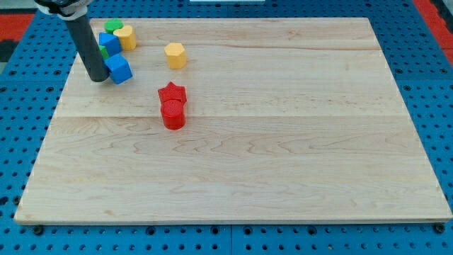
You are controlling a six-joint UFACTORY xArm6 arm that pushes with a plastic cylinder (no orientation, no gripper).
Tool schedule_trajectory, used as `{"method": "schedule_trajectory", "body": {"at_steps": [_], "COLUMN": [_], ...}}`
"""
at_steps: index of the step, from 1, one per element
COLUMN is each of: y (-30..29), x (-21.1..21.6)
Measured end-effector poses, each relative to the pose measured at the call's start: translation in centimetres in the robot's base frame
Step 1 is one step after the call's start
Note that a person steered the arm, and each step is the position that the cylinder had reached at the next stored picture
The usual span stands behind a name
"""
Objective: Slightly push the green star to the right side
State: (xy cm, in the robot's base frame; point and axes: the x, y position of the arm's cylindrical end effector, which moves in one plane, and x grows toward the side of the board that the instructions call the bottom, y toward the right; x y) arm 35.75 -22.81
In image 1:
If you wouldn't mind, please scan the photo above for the red star block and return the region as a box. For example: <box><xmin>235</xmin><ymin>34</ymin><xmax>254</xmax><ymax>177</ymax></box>
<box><xmin>158</xmin><ymin>81</ymin><xmax>187</xmax><ymax>104</ymax></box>

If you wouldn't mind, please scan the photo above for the green star block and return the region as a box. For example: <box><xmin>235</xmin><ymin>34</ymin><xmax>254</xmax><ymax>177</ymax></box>
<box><xmin>98</xmin><ymin>45</ymin><xmax>109</xmax><ymax>60</ymax></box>

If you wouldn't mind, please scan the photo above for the yellow heart block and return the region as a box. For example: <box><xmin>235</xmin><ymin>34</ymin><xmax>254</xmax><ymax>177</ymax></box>
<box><xmin>113</xmin><ymin>25</ymin><xmax>137</xmax><ymax>51</ymax></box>

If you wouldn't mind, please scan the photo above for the red cylinder block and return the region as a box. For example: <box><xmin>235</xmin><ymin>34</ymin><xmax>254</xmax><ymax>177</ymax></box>
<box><xmin>161</xmin><ymin>99</ymin><xmax>185</xmax><ymax>130</ymax></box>

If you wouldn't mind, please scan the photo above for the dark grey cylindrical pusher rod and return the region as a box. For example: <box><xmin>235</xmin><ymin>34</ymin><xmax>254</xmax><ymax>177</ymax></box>
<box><xmin>65</xmin><ymin>15</ymin><xmax>109</xmax><ymax>82</ymax></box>

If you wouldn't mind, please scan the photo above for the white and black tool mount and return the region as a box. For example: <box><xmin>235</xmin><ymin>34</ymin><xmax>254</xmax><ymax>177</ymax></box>
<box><xmin>34</xmin><ymin>0</ymin><xmax>93</xmax><ymax>20</ymax></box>

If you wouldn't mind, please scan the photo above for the blue block upper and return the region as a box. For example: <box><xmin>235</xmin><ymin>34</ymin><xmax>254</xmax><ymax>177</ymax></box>
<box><xmin>98</xmin><ymin>33</ymin><xmax>122</xmax><ymax>57</ymax></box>

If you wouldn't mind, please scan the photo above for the green cylinder block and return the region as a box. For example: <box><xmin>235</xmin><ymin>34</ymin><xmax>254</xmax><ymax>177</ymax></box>
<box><xmin>104</xmin><ymin>18</ymin><xmax>123</xmax><ymax>34</ymax></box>

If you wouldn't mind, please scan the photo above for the light wooden board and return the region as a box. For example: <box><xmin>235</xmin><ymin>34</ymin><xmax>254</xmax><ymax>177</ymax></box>
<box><xmin>15</xmin><ymin>18</ymin><xmax>452</xmax><ymax>225</ymax></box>

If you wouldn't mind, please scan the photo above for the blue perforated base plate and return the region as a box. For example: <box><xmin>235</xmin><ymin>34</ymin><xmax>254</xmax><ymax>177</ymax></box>
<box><xmin>1</xmin><ymin>1</ymin><xmax>452</xmax><ymax>254</ymax></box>

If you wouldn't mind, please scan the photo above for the blue cube block lower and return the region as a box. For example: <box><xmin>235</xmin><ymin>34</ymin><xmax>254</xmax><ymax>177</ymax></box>
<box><xmin>104</xmin><ymin>54</ymin><xmax>132</xmax><ymax>84</ymax></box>

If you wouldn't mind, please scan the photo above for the yellow hexagon block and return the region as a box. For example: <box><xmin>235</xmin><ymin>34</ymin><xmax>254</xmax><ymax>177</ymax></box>
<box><xmin>164</xmin><ymin>42</ymin><xmax>187</xmax><ymax>69</ymax></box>

